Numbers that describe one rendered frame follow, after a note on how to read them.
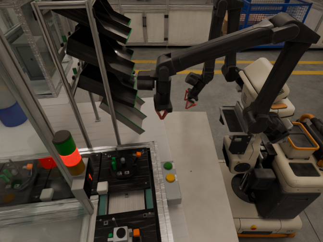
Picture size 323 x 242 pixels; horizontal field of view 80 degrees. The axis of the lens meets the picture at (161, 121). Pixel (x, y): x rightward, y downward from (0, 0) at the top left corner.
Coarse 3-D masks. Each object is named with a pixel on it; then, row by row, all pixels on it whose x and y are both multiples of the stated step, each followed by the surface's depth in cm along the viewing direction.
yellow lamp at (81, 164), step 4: (80, 160) 59; (76, 164) 58; (80, 164) 59; (84, 164) 62; (68, 168) 58; (72, 168) 58; (76, 168) 59; (80, 168) 60; (84, 168) 62; (72, 172) 59; (76, 172) 60; (80, 172) 61
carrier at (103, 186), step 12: (120, 156) 100; (132, 156) 100; (144, 156) 102; (108, 168) 97; (120, 168) 95; (132, 168) 95; (144, 168) 97; (108, 180) 92; (120, 180) 92; (132, 180) 92; (144, 180) 92; (108, 192) 88; (120, 192) 89
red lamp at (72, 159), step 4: (76, 148) 56; (76, 152) 56; (60, 156) 55; (64, 156) 54; (68, 156) 54; (72, 156) 55; (76, 156) 57; (80, 156) 59; (64, 160) 56; (68, 160) 55; (72, 160) 56; (76, 160) 57; (68, 164) 57; (72, 164) 57
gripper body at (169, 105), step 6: (156, 90) 76; (156, 96) 76; (162, 96) 74; (168, 96) 75; (156, 102) 78; (162, 102) 76; (168, 102) 77; (156, 108) 75; (162, 108) 75; (168, 108) 75
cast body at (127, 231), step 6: (114, 228) 66; (120, 228) 65; (126, 228) 66; (114, 234) 64; (120, 234) 63; (126, 234) 64; (108, 240) 66; (114, 240) 63; (120, 240) 63; (126, 240) 63; (132, 240) 67
